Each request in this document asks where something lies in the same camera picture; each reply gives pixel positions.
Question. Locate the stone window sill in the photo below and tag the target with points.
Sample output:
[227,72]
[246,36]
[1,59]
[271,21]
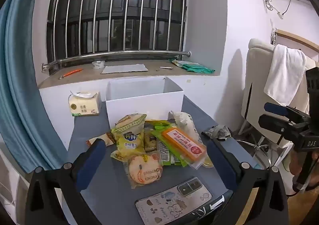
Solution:
[82,76]

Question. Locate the small brown snack packet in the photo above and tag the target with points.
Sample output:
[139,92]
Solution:
[107,139]

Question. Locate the white towel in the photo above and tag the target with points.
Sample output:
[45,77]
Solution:
[284,73]

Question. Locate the white storage box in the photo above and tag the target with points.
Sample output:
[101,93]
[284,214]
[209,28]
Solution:
[144,105]

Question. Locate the yellow tissue pack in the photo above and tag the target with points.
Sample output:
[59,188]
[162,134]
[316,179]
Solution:
[84,106]

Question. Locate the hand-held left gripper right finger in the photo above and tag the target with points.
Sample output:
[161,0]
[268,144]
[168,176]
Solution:
[221,162]

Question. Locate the small white stick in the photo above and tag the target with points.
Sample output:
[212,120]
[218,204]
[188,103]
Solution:
[166,67]

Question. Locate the clear tape roll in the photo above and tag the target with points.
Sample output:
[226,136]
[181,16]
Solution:
[98,64]

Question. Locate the white office chair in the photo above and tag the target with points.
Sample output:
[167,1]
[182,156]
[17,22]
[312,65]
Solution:
[256,85]

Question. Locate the orange snack in clear wrapper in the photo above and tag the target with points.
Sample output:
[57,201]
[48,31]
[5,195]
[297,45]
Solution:
[183,144]

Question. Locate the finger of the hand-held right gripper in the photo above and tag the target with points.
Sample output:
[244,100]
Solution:
[279,130]
[275,109]

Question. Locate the grey cardboard sheet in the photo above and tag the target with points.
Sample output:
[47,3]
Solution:
[124,68]

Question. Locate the smartphone with cartoon case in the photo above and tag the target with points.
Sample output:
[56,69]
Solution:
[174,202]

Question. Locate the green packets on sill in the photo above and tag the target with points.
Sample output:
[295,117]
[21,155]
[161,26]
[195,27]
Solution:
[194,66]

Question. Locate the steel window guard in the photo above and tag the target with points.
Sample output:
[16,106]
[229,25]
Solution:
[119,53]

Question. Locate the long white snack packet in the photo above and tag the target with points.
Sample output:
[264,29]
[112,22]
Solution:
[185,122]

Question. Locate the yellow-green bread packet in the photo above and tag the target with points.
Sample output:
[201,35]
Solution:
[129,137]

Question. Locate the round rice cracker packet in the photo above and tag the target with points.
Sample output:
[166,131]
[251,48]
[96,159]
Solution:
[144,172]

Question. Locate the wooden board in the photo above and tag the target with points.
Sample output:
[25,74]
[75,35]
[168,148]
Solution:
[299,39]

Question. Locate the person's right hand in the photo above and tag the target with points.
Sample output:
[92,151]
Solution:
[294,165]

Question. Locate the dark crumpled wrapper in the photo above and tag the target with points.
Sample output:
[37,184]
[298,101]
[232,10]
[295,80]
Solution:
[216,131]

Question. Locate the blue curtain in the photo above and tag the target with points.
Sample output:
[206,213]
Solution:
[20,90]

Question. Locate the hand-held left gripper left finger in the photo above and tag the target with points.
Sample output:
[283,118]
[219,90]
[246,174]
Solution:
[87,162]

